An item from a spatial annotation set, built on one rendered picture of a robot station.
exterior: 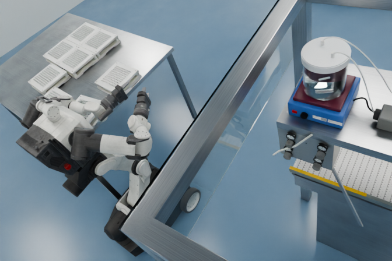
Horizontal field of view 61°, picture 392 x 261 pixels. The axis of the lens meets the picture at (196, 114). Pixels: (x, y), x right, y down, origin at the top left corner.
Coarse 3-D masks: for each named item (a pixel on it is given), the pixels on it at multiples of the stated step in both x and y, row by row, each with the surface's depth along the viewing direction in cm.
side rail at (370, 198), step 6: (300, 174) 157; (318, 180) 152; (330, 186) 151; (336, 186) 148; (348, 192) 146; (366, 198) 142; (372, 198) 140; (378, 198) 140; (378, 204) 141; (384, 204) 138; (390, 204) 137
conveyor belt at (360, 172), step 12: (348, 156) 159; (360, 156) 157; (300, 168) 161; (312, 168) 159; (324, 168) 158; (336, 168) 156; (348, 168) 155; (360, 168) 153; (372, 168) 152; (384, 168) 150; (336, 180) 153; (348, 180) 151; (360, 180) 150; (372, 180) 149; (384, 180) 147; (372, 192) 145; (384, 192) 144
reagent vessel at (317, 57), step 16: (304, 48) 112; (320, 48) 110; (336, 48) 108; (304, 64) 109; (320, 64) 106; (336, 64) 104; (304, 80) 117; (320, 80) 110; (336, 80) 109; (320, 96) 115; (336, 96) 115
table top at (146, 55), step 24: (72, 24) 322; (96, 24) 310; (24, 48) 317; (48, 48) 305; (120, 48) 275; (144, 48) 266; (168, 48) 258; (0, 72) 301; (24, 72) 290; (96, 72) 263; (144, 72) 247; (0, 96) 277; (24, 96) 268; (72, 96) 252; (96, 96) 244
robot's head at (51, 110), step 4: (40, 104) 164; (44, 104) 163; (48, 104) 162; (52, 104) 162; (40, 108) 164; (44, 108) 161; (48, 108) 159; (52, 108) 161; (56, 108) 163; (44, 112) 161; (48, 112) 160; (52, 112) 162; (56, 112) 163; (48, 116) 161; (52, 116) 162; (56, 116) 164
